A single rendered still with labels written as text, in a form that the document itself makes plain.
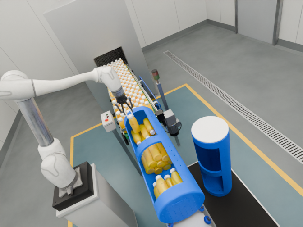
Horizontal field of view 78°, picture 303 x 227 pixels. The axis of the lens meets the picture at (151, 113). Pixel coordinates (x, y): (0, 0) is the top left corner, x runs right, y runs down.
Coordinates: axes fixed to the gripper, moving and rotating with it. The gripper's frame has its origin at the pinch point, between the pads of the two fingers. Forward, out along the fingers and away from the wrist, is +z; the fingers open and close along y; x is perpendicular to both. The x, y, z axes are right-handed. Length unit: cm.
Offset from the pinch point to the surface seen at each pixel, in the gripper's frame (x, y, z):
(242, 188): -46, 70, 112
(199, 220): -80, 11, 35
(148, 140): -32.6, 5.0, 4.1
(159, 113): 16.4, 26.1, 27.2
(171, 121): 22, 36, 50
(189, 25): 434, 270, 108
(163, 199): -74, -1, 6
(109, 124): 24.5, -22.5, 20.1
